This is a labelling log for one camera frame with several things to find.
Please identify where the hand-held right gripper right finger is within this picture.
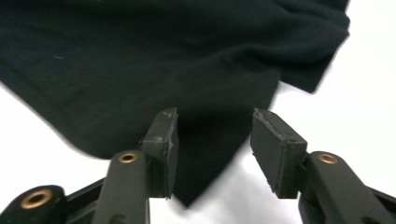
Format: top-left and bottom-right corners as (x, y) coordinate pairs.
(250, 107), (396, 224)

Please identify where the white table cover sheet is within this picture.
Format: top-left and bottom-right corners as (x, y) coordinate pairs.
(0, 0), (396, 224)

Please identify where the black sleeveless shirt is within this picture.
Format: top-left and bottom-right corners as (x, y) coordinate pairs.
(0, 0), (351, 208)

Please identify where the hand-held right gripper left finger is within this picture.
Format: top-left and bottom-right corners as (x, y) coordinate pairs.
(92, 106), (180, 224)

